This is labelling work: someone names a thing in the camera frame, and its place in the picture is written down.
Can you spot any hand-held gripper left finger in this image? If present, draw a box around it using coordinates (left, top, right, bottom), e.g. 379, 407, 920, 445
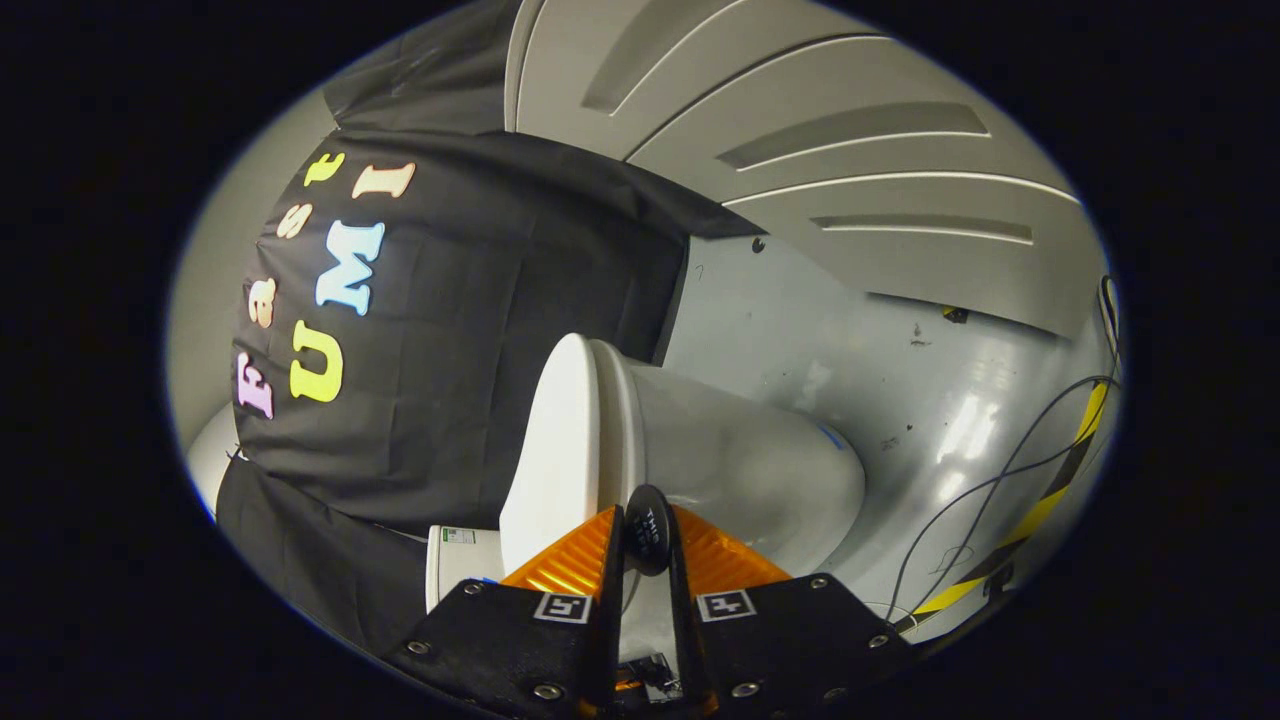
383, 505, 628, 720

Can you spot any white toilet tank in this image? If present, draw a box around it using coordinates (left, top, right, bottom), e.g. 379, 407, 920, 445
425, 525, 506, 613

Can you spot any yellow black striped tape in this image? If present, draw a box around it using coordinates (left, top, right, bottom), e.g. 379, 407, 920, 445
895, 380, 1113, 637

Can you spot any black cable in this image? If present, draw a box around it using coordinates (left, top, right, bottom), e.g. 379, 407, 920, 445
885, 430, 1116, 626
940, 372, 1121, 601

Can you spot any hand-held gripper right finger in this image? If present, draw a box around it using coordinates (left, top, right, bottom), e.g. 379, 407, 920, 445
665, 505, 916, 720

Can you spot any black backdrop cloth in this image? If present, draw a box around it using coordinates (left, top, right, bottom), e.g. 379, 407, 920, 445
215, 0, 766, 661

